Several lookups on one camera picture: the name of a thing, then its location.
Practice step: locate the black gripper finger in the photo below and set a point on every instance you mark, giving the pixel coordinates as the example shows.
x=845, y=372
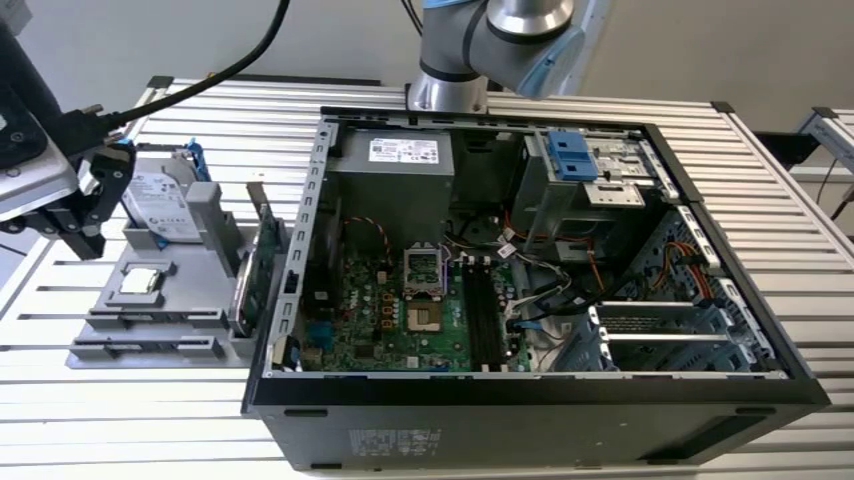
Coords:
x=63, y=220
x=114, y=170

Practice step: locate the RAM stick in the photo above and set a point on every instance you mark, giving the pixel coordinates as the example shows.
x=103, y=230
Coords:
x=154, y=345
x=160, y=315

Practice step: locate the hard disk in blue carrier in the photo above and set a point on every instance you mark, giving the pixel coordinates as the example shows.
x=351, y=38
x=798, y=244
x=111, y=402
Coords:
x=163, y=200

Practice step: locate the silver CPU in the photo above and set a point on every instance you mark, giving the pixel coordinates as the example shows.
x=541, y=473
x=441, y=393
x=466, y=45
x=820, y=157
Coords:
x=140, y=281

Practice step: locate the grey parts rack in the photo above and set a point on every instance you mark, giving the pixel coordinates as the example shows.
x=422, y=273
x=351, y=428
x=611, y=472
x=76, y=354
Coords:
x=180, y=290

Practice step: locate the green graphics card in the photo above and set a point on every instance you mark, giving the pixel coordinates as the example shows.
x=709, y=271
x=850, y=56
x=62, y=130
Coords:
x=261, y=280

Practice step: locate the grey power supply unit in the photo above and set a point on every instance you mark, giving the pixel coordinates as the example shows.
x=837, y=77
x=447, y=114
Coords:
x=394, y=200

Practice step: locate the green motherboard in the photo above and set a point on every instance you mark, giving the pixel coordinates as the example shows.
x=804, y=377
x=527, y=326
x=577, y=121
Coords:
x=374, y=320

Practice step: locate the CPU socket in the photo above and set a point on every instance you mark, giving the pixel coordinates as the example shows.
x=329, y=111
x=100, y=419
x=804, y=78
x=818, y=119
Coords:
x=425, y=316

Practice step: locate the blue plastic drive latch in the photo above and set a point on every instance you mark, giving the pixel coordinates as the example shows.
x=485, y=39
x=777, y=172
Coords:
x=570, y=155

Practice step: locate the black PC case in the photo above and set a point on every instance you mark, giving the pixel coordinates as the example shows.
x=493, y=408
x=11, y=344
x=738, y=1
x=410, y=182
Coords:
x=534, y=430

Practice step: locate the metal disk bay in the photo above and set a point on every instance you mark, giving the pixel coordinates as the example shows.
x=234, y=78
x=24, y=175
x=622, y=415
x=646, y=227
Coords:
x=661, y=320

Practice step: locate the black box behind table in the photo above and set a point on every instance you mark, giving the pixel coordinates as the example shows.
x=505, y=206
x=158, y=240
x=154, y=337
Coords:
x=788, y=147

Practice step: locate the light grey wrist camera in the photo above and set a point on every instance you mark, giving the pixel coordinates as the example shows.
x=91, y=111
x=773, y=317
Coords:
x=34, y=185

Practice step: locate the aluminium frame table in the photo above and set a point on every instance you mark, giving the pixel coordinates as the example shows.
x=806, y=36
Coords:
x=824, y=125

